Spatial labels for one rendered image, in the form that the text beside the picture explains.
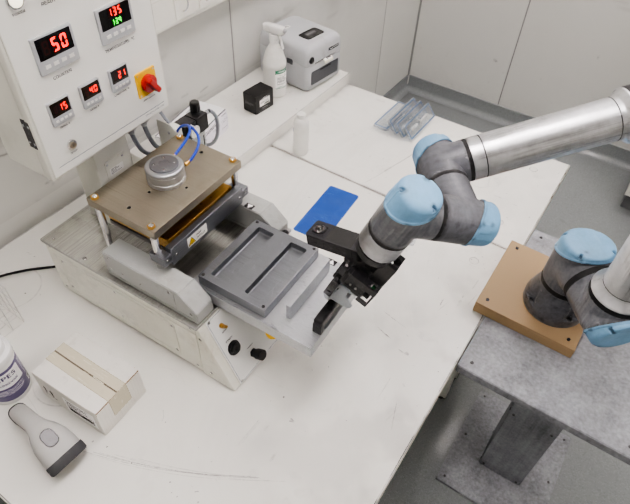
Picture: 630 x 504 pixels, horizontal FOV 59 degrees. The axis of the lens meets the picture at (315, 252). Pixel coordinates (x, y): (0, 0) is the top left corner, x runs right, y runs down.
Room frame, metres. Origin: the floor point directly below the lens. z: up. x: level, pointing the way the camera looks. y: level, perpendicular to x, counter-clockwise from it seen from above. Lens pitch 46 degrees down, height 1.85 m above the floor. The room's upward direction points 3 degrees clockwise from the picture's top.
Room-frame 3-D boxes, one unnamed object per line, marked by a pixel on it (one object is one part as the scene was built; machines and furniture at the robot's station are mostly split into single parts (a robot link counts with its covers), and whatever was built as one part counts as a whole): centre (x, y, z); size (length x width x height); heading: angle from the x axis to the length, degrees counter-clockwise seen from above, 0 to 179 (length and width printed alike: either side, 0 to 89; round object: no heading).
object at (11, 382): (0.59, 0.64, 0.83); 0.09 x 0.09 x 0.15
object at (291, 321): (0.75, 0.07, 0.97); 0.30 x 0.22 x 0.08; 60
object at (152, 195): (0.92, 0.33, 1.08); 0.31 x 0.24 x 0.13; 150
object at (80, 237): (0.91, 0.34, 0.93); 0.46 x 0.35 x 0.01; 60
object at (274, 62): (1.78, 0.17, 0.92); 0.09 x 0.08 x 0.25; 62
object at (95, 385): (0.59, 0.46, 0.80); 0.19 x 0.13 x 0.09; 58
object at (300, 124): (1.50, 0.06, 0.82); 0.05 x 0.05 x 0.14
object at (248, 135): (1.67, 0.25, 0.77); 0.84 x 0.30 x 0.04; 148
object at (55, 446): (0.47, 0.53, 0.79); 0.20 x 0.08 x 0.08; 58
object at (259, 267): (0.77, 0.11, 0.98); 0.20 x 0.17 x 0.03; 150
